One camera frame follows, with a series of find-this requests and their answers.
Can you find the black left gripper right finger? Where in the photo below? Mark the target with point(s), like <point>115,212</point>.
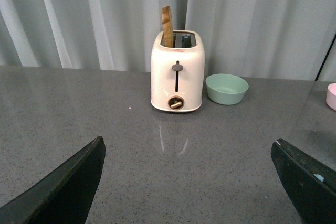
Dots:
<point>309,184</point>

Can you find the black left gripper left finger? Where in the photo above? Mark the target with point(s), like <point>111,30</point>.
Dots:
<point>63,196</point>

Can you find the pink bowl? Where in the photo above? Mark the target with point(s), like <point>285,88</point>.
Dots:
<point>331,96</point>

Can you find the green bowl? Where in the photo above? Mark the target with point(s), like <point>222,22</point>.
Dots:
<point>226,89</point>

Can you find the cream white toaster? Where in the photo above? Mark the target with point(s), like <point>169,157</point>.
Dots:
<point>177,73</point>

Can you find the grey curtain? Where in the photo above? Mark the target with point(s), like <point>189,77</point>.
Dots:
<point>285,39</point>

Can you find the toast slice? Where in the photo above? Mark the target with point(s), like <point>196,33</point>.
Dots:
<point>168,35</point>

